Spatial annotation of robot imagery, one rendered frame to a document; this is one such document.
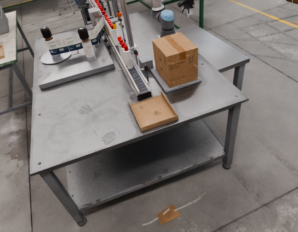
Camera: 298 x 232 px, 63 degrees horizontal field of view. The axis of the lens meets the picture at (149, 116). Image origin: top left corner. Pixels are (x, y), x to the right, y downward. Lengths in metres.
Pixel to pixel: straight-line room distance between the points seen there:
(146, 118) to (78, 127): 0.48
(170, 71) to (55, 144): 0.94
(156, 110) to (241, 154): 1.13
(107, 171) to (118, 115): 0.65
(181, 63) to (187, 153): 0.83
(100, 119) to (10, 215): 1.34
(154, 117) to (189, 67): 0.47
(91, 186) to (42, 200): 0.58
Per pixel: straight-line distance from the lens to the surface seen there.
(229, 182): 2.34
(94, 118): 1.79
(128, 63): 2.08
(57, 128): 1.84
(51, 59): 2.61
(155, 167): 2.15
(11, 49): 3.41
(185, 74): 1.87
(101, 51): 2.50
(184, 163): 2.15
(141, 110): 1.74
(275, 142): 2.71
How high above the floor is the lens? 1.97
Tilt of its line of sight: 43 degrees down
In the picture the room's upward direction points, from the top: 10 degrees counter-clockwise
